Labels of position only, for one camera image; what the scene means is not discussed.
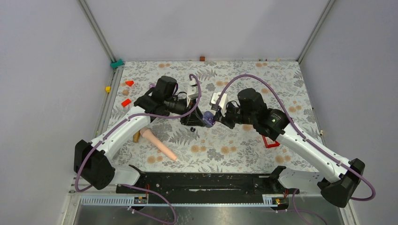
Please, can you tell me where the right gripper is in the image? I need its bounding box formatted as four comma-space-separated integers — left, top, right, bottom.
213, 101, 256, 129

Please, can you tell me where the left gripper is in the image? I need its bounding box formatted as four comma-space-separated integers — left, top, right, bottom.
165, 95, 206, 126

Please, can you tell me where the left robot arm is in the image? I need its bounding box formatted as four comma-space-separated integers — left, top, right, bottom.
73, 74, 201, 193

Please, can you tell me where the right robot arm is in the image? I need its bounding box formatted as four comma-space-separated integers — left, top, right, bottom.
210, 88, 365, 208

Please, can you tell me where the floral table mat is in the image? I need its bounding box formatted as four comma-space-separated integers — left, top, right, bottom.
109, 61, 320, 173

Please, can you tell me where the pink microphone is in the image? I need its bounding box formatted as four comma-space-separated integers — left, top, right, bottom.
139, 127, 177, 161

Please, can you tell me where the gold microphone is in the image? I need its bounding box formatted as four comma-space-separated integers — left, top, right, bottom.
133, 131, 140, 143

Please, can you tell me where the red toy block box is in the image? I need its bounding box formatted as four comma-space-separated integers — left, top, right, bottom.
262, 136, 280, 149

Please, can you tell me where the red flat block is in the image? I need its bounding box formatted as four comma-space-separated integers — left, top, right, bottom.
121, 99, 131, 107

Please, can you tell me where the red triangle block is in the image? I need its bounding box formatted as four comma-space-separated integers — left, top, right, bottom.
125, 80, 134, 87

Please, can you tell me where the teal block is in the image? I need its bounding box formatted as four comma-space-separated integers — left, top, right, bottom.
110, 59, 124, 69

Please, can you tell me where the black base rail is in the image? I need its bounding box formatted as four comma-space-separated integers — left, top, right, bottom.
135, 172, 294, 204

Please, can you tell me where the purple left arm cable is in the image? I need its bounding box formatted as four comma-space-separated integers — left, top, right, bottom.
74, 74, 202, 225

